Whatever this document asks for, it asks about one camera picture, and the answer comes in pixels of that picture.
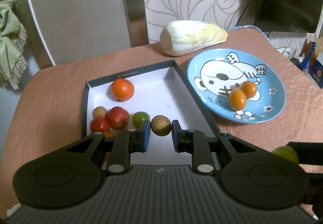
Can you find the napa cabbage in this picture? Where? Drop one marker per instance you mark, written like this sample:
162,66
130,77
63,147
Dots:
182,37

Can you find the blue glass bottle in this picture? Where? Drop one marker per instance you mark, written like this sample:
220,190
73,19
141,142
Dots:
304,65

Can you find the grey upholstered chair back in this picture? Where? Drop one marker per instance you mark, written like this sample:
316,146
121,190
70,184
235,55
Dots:
63,31

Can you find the green fringed curtain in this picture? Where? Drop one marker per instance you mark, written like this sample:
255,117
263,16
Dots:
13,40

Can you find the left gripper black finger holding fruit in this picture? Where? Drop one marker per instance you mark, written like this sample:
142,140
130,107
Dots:
308,153

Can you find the large orange tangerine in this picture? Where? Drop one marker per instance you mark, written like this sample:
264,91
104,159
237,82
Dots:
122,89

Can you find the blue cartoon bear plate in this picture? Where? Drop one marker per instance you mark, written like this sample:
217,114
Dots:
214,73

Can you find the brown round longan fruit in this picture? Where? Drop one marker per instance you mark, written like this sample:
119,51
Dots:
161,125

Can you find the round green tomato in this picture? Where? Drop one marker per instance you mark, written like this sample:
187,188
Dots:
138,118

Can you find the small red apple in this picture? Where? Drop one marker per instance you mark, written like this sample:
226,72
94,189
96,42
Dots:
99,125

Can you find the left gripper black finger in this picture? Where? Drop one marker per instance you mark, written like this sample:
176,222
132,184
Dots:
126,143
195,143

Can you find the shallow black-rimmed white box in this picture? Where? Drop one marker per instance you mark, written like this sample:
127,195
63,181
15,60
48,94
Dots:
160,89

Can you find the small brown longan fruit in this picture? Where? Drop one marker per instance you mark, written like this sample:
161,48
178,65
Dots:
99,113

